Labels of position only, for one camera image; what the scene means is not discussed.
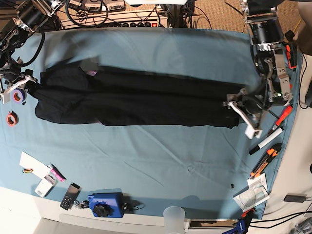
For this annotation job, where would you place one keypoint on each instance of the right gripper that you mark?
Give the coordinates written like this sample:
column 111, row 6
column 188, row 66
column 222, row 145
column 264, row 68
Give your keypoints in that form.
column 12, row 79

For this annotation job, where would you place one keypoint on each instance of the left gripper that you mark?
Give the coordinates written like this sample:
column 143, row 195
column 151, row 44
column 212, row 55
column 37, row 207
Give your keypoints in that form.
column 250, row 105

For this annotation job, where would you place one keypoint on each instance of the black t-shirt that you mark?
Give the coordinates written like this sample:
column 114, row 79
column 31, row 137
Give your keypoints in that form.
column 119, row 97

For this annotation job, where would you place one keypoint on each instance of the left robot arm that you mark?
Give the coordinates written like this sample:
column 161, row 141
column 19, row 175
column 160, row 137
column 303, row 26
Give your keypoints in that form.
column 267, row 45

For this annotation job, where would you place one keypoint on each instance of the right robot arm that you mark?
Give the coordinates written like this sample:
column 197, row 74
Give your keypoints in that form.
column 31, row 16

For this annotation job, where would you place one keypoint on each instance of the purple tape roll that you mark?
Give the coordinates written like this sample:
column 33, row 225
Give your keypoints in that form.
column 19, row 95

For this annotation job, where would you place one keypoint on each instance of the red tape roll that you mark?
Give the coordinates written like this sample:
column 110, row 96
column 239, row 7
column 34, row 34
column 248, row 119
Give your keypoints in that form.
column 12, row 118

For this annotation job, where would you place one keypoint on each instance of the white black marker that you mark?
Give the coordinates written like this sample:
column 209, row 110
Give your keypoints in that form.
column 267, row 140

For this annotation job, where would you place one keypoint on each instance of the orange black utility knife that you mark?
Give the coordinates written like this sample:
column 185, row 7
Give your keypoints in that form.
column 266, row 159

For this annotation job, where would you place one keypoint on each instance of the teal table cloth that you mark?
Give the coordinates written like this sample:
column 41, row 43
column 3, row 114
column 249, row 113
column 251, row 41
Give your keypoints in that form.
column 197, row 168

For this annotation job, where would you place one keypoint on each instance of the white paper sheet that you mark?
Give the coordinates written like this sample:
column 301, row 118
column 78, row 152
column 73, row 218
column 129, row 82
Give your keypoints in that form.
column 28, row 162

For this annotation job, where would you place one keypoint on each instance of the orange black clamp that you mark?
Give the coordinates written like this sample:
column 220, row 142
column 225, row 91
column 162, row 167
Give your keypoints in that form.
column 291, row 49

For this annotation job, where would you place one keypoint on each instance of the pink marker pen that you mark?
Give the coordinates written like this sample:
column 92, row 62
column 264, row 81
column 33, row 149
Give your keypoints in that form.
column 57, row 173

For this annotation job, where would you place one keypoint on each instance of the white packet with label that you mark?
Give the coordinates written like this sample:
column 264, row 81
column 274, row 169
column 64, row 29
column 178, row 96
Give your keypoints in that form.
column 45, row 185

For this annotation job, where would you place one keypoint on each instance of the black small adapter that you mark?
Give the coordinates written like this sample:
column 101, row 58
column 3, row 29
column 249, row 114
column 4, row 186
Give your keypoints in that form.
column 294, row 198

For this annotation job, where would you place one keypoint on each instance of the black remote control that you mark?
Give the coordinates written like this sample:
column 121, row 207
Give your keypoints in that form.
column 70, row 196

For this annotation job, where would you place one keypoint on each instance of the blue bar clamp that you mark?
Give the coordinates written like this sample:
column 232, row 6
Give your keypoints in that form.
column 242, row 225

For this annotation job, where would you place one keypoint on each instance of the translucent plastic cup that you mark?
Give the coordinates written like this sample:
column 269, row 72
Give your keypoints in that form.
column 174, row 220

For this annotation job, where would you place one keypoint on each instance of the black power strip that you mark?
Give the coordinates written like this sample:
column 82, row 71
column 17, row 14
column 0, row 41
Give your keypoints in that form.
column 132, row 24

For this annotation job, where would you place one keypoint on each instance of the blue plastic box device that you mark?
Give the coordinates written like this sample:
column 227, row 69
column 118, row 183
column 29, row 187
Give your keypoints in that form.
column 108, row 205

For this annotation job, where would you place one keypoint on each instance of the red handled screwdriver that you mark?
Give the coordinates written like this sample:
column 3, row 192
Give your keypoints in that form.
column 285, row 114

